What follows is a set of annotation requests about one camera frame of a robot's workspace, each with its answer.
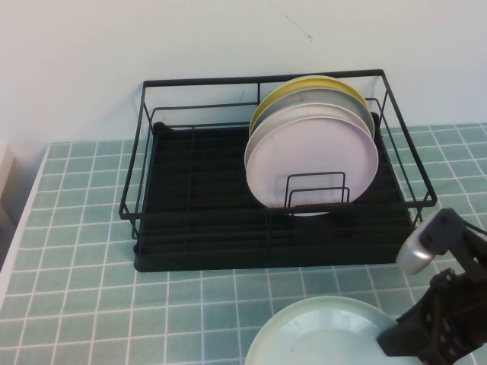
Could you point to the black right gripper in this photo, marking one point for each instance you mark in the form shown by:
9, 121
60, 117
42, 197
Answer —
452, 323

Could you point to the mint green plate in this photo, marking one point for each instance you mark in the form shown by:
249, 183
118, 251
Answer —
316, 334

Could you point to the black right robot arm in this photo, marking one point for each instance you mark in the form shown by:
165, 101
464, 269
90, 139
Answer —
473, 247

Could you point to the pink plate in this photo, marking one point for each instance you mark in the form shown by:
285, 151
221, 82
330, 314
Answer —
312, 152

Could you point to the white plate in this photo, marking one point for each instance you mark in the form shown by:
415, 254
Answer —
304, 110

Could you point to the grey plate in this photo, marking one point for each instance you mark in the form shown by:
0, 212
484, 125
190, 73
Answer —
323, 97

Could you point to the yellow plate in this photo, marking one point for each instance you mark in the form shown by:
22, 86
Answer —
323, 80

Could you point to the black plastic drip tray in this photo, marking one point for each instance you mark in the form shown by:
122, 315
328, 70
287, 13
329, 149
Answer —
266, 262

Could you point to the green checked tablecloth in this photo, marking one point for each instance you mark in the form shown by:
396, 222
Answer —
114, 304

